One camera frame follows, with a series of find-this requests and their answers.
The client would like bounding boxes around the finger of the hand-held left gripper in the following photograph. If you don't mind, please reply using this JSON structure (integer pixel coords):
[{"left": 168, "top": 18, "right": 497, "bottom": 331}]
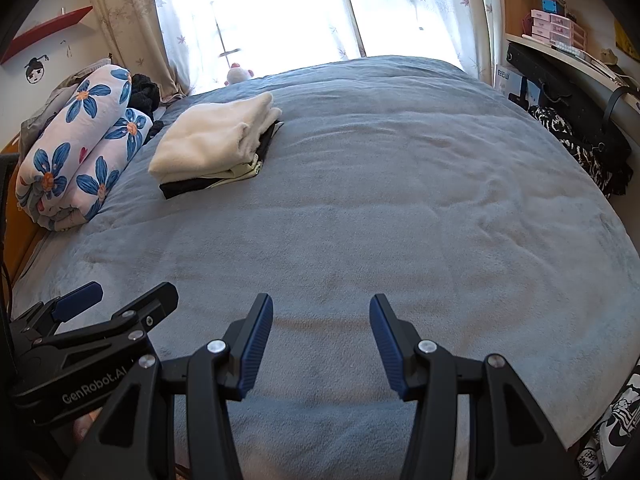
[
  {"left": 97, "top": 282, "right": 180, "bottom": 343},
  {"left": 47, "top": 281, "right": 105, "bottom": 324}
]

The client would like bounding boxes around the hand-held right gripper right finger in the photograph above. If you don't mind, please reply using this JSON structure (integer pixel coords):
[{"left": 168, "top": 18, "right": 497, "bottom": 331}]
[{"left": 369, "top": 294, "right": 583, "bottom": 480}]

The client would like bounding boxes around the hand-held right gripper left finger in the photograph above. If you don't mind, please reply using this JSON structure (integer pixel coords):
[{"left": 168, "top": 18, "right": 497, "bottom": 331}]
[{"left": 62, "top": 292, "right": 275, "bottom": 480}]

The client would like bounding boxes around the white fluffy cardigan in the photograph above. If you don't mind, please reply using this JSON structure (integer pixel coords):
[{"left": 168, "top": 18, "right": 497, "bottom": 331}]
[{"left": 148, "top": 91, "right": 282, "bottom": 180}]

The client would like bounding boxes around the grey clothes pile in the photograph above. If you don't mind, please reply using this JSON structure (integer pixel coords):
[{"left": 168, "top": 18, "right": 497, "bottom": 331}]
[{"left": 20, "top": 57, "right": 113, "bottom": 131}]

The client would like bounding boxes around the dark clothes pile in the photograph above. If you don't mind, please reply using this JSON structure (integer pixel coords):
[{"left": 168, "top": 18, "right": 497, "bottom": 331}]
[{"left": 131, "top": 73, "right": 166, "bottom": 146}]

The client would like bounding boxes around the wooden headboard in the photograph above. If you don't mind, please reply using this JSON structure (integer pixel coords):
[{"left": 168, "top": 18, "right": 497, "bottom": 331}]
[{"left": 0, "top": 140, "right": 51, "bottom": 301}]

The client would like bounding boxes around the blue bed blanket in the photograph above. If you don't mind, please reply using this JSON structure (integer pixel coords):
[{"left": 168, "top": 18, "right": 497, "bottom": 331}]
[{"left": 10, "top": 55, "right": 640, "bottom": 451}]

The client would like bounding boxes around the yellow-green black-trimmed garment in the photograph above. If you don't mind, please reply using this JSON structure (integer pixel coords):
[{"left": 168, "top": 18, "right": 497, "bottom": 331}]
[{"left": 160, "top": 122, "right": 284, "bottom": 200}]

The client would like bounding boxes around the blue floral rolled quilt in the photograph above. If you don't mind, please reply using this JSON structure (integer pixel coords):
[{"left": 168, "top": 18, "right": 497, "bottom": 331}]
[{"left": 15, "top": 64, "right": 153, "bottom": 232}]

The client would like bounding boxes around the black white printed fabric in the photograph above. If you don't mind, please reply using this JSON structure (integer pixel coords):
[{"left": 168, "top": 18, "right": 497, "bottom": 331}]
[{"left": 575, "top": 385, "right": 640, "bottom": 480}]

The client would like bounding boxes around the pink white plush toy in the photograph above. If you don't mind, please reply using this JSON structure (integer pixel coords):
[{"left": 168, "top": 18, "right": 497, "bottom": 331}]
[{"left": 225, "top": 62, "right": 255, "bottom": 86}]

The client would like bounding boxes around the black white patterned cloth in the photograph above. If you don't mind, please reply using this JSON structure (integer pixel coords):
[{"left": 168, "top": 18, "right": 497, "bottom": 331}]
[{"left": 527, "top": 105, "right": 613, "bottom": 196}]

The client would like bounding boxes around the beige floral curtain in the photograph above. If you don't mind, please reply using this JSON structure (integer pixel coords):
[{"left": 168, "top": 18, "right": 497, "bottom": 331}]
[
  {"left": 472, "top": 0, "right": 506, "bottom": 86},
  {"left": 85, "top": 0, "right": 191, "bottom": 101}
]

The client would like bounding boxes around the white cardboard box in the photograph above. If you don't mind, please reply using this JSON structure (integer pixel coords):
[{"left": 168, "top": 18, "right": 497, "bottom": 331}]
[{"left": 494, "top": 63, "right": 543, "bottom": 106}]

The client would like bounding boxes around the white sheer floral curtain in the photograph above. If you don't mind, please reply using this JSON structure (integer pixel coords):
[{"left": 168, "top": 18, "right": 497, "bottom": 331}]
[
  {"left": 150, "top": 0, "right": 366, "bottom": 96},
  {"left": 340, "top": 0, "right": 488, "bottom": 78}
]

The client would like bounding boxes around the curved white desk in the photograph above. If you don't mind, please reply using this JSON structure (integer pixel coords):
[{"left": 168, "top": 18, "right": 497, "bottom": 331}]
[{"left": 505, "top": 34, "right": 640, "bottom": 136}]

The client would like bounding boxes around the pink drawer organizer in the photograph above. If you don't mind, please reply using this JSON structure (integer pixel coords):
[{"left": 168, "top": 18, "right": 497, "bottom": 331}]
[{"left": 530, "top": 9, "right": 587, "bottom": 50}]

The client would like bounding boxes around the yellow hanging cloth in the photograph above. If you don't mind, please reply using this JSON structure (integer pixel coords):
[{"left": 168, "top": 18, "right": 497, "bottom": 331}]
[{"left": 614, "top": 20, "right": 640, "bottom": 61}]

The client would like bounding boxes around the face wall sticker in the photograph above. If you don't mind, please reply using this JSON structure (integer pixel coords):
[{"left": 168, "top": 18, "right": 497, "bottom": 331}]
[{"left": 25, "top": 56, "right": 49, "bottom": 84}]

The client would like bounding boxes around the red wall shelf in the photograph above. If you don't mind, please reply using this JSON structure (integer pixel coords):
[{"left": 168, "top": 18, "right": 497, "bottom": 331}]
[{"left": 0, "top": 6, "right": 94, "bottom": 65}]

